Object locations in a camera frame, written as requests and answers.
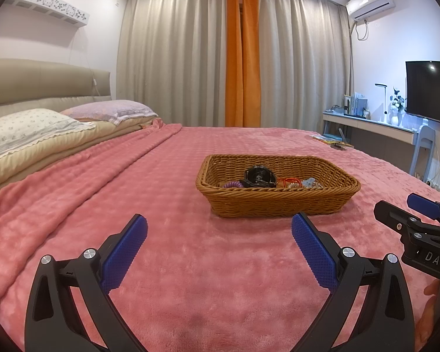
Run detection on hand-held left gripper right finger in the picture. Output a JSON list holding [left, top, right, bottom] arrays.
[[291, 212, 416, 352]]

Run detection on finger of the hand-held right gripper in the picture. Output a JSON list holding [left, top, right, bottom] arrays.
[[374, 200, 440, 244], [407, 194, 440, 228]]

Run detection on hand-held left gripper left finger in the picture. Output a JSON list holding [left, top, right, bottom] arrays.
[[24, 213, 149, 352]]

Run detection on brown wicker basket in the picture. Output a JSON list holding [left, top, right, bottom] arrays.
[[195, 154, 361, 218]]

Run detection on person's right hand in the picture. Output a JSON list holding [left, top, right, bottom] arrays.
[[416, 279, 440, 343]]

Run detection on light blue chair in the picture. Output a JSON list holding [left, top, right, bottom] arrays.
[[409, 124, 436, 180]]

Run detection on pink fleece blanket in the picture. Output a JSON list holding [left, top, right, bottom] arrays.
[[0, 124, 440, 352]]

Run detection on white vase with flowers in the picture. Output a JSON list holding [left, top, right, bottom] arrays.
[[388, 87, 407, 127]]

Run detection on white desk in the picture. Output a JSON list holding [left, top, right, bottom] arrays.
[[323, 112, 419, 177]]

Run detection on black wristwatch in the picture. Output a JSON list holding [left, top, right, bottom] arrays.
[[244, 166, 277, 188]]

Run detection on colourful booklet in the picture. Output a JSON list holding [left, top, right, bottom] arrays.
[[310, 134, 354, 151]]

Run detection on white desk lamp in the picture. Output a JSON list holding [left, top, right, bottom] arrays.
[[375, 84, 388, 121]]

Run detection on black television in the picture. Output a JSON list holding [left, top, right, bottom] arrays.
[[405, 60, 440, 127]]

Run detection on upright books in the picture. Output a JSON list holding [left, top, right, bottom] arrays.
[[344, 92, 369, 117]]

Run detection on beige quilt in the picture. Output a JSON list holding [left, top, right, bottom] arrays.
[[0, 115, 164, 193]]

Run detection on purple pillow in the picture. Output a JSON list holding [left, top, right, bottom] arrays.
[[60, 100, 158, 124]]

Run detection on white floral pillow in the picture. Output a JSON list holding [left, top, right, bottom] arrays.
[[0, 108, 96, 162]]

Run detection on beige curtain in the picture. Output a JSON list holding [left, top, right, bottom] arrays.
[[258, 0, 353, 136], [117, 0, 230, 127]]

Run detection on beige padded headboard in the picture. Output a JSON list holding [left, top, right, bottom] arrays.
[[0, 59, 112, 120]]

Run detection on orange curtain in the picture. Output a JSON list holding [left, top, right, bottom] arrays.
[[224, 0, 262, 127]]

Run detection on white air conditioner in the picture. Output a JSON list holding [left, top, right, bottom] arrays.
[[345, 0, 396, 22]]

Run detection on white bedside cord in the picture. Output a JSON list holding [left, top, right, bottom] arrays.
[[69, 26, 100, 96]]

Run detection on white patterned wall shelf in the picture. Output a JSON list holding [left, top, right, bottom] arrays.
[[5, 0, 90, 28]]

